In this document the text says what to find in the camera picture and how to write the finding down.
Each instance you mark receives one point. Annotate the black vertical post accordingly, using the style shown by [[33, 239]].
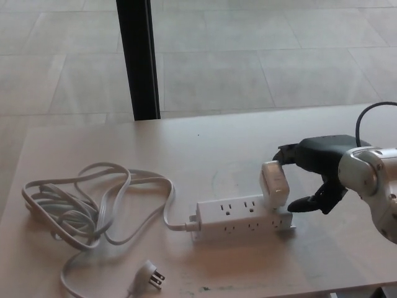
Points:
[[138, 62]]

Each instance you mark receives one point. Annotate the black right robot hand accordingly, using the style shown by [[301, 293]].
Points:
[[319, 152]]

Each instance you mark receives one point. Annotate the white square charger adapter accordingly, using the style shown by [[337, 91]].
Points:
[[274, 183]]

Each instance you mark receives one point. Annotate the white six-outlet power strip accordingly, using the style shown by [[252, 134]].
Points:
[[239, 218]]

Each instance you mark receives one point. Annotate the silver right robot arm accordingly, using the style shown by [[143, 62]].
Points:
[[369, 180]]

